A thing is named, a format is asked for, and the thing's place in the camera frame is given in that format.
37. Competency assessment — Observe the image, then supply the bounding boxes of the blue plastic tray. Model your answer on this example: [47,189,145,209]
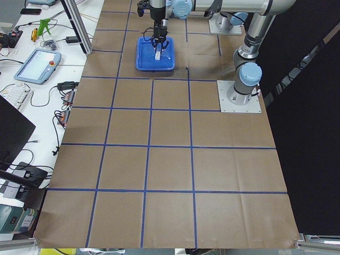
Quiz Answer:
[135,37,175,71]

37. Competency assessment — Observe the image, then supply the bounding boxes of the aluminium frame post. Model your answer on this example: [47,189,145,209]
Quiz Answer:
[61,0,93,55]

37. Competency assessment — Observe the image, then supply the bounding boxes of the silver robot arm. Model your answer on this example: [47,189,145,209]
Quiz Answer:
[166,0,295,106]
[137,1,248,54]

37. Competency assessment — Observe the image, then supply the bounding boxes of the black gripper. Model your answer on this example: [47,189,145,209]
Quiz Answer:
[150,25,168,50]

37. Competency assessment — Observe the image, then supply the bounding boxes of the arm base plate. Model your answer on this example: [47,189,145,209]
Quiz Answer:
[217,80,262,114]
[209,15,243,36]

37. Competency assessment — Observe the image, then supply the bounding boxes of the white keyboard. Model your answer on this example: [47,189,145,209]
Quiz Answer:
[1,82,32,111]

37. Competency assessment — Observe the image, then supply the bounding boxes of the black power adapter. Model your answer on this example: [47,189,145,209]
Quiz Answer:
[65,36,79,44]

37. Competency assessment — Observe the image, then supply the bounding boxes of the teach pendant tablet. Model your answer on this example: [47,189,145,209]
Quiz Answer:
[14,48,62,84]

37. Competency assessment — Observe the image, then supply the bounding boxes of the black smartphone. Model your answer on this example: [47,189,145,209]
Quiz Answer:
[20,8,41,15]

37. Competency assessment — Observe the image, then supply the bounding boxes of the black monitor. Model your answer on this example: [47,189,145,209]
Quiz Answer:
[0,96,36,170]

